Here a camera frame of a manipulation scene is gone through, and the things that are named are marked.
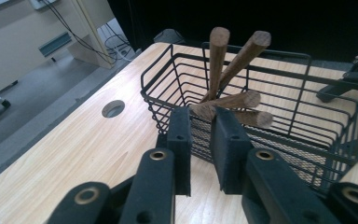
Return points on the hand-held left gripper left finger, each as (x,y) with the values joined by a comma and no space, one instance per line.
(181,155)

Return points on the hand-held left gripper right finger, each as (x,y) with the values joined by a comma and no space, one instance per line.
(230,155)

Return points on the black curtain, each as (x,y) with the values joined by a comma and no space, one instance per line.
(261,18)

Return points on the grey vent grille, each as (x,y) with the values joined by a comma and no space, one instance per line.
(55,44)

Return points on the white power strip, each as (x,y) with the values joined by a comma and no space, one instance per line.
(42,3)

